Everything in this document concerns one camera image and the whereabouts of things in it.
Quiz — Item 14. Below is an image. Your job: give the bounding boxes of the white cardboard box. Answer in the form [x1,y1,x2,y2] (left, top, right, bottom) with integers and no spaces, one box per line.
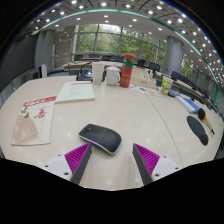
[130,67,157,89]

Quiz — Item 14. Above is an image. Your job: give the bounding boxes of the long curved conference table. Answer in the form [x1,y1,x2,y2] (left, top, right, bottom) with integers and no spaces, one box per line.
[63,59,221,113]

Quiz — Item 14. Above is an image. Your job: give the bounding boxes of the black conference microphone console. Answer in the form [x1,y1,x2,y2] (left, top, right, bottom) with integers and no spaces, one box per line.
[167,87,181,98]
[75,61,94,82]

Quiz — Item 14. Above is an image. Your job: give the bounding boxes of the group of ceiling lights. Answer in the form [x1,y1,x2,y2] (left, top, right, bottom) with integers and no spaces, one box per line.
[31,0,224,84]

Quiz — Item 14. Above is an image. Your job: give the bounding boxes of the white paper cup stack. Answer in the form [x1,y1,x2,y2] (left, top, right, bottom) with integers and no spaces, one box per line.
[91,61,106,85]

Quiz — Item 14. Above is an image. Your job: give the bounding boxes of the colourful leaflet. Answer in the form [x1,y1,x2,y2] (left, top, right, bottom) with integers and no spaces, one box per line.
[129,84,160,98]

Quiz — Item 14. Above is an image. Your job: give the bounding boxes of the blue and white book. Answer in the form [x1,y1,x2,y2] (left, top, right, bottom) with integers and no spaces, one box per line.
[175,95,201,115]

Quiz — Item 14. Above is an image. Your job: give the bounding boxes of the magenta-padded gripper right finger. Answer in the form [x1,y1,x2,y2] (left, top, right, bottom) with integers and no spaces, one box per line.
[132,142,183,186]

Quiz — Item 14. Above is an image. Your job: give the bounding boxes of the black mouse pad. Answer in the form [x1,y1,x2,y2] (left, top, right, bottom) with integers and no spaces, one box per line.
[186,115,210,147]

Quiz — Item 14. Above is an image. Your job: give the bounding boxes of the red fan print brochure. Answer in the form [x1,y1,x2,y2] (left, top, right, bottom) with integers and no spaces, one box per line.
[10,95,58,147]

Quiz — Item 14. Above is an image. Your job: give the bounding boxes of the red drink bottle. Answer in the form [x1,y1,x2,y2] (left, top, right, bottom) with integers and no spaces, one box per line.
[119,53,136,89]

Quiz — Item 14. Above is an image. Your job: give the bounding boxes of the white printed document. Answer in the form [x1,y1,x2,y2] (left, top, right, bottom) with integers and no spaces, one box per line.
[54,80,96,103]

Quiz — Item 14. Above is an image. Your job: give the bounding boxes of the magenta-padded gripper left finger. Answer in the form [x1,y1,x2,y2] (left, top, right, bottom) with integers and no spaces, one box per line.
[43,142,93,186]

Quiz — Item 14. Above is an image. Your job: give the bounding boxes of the black handheld microphone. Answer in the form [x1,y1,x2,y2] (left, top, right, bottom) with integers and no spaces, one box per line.
[197,107,216,136]

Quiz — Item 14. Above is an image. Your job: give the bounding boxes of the group of dark chairs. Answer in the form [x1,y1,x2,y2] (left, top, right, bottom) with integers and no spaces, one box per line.
[73,53,219,104]

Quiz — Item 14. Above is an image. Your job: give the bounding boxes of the green print paper cup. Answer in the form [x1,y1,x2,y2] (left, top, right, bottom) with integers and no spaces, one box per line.
[161,75,175,95]

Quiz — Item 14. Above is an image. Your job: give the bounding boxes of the white standing panel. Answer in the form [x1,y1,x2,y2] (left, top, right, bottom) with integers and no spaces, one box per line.
[39,63,49,79]

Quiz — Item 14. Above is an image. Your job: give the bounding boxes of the black computer mouse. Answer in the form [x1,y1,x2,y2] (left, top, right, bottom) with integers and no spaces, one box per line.
[78,123,122,155]

